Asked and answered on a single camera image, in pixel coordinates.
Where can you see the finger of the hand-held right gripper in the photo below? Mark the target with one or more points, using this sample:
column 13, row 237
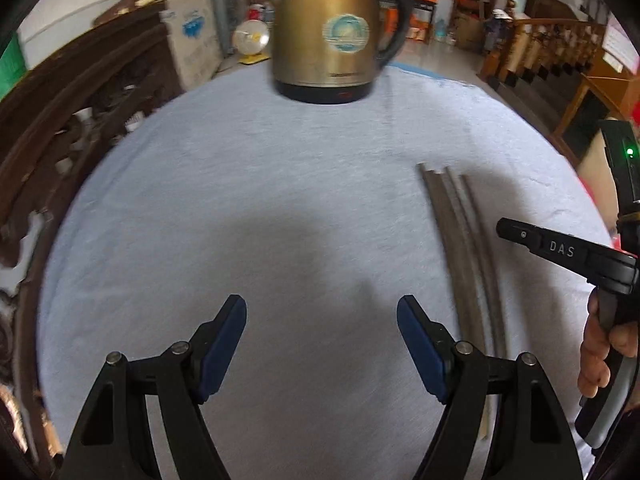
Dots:
column 520, row 236

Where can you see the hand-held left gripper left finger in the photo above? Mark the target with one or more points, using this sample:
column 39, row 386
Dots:
column 225, row 345

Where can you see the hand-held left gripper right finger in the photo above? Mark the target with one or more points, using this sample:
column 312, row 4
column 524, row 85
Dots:
column 422, row 350

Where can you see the grey-brown chopstick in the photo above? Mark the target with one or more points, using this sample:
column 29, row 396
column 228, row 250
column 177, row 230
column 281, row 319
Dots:
column 462, row 260
column 475, row 260
column 439, row 210
column 488, row 260

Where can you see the person's right hand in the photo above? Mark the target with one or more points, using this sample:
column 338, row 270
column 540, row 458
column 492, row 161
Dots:
column 595, row 360

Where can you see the wooden cabinet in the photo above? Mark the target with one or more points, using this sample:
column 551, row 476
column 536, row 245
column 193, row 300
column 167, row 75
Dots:
column 590, row 105

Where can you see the grey tablecloth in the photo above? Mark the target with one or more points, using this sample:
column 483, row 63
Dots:
column 300, row 185

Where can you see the wooden staircase railing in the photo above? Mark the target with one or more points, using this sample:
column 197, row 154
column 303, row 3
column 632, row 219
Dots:
column 550, row 45

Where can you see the blue cloth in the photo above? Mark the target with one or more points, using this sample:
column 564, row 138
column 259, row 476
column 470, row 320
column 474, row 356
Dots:
column 412, row 69

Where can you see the hanging dark clothes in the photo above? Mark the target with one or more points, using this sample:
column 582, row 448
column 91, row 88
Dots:
column 495, row 30

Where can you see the brown cardboard box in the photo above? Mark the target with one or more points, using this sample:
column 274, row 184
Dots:
column 467, row 30

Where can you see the white paper sign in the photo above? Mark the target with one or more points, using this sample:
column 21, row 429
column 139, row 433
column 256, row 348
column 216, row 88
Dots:
column 619, row 47

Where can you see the blue water bottle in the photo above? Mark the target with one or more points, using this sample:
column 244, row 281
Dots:
column 441, row 31

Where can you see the dark carved wooden chair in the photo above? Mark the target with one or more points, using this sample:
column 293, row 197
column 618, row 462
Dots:
column 75, row 110

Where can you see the gold electric kettle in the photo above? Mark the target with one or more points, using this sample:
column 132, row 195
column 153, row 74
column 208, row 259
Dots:
column 325, row 25

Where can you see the white box with blue print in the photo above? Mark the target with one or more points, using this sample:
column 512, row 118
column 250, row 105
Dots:
column 192, row 40

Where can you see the white electric fan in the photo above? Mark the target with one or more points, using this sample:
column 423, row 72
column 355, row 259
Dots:
column 250, row 37

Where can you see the green cloth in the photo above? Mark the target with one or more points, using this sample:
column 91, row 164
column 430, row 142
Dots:
column 11, row 67

